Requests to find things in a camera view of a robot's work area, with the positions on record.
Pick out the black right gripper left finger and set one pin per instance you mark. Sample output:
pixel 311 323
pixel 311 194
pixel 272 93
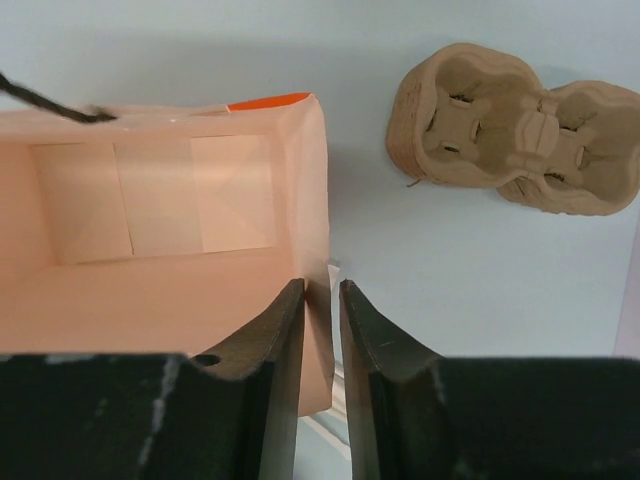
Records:
pixel 230 412

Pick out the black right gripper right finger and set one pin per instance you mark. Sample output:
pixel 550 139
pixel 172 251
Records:
pixel 415 414

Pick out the orange paper gift bag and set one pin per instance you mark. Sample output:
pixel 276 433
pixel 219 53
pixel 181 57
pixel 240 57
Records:
pixel 163 229

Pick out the brown pulp cup carrier stack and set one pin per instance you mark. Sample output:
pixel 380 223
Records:
pixel 475 117

